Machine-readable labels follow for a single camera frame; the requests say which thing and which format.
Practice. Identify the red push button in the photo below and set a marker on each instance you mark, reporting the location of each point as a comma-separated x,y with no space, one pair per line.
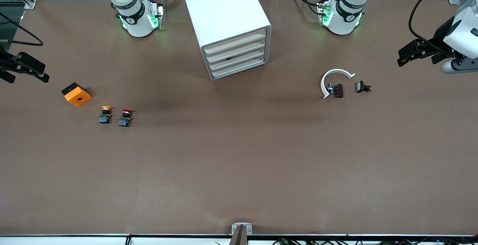
124,121

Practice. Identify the orange box with hole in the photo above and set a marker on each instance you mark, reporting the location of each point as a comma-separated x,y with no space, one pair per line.
78,97

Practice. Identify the white plastic drawer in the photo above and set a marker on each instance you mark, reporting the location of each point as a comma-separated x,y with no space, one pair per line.
235,50
246,56
235,41
235,68

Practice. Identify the white drawer cabinet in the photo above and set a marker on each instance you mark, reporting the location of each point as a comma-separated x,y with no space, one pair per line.
224,9

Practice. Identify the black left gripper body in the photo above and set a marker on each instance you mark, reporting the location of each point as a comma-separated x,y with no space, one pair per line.
439,38

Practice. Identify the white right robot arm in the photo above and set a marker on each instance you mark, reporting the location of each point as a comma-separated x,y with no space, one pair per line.
134,21

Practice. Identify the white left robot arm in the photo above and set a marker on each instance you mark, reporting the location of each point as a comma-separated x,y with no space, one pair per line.
341,17

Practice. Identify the yellow push button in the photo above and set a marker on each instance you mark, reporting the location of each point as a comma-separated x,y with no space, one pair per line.
105,118

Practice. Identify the white table edge rail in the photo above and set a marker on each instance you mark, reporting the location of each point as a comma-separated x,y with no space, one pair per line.
74,240

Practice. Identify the grey metal bracket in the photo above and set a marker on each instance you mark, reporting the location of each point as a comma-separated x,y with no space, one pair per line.
242,233

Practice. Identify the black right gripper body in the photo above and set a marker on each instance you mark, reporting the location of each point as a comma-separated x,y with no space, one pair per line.
4,62

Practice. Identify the small black electrical component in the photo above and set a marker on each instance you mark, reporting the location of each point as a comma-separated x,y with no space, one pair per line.
360,86

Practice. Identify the brown electrical component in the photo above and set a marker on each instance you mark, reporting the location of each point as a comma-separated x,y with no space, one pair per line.
338,90

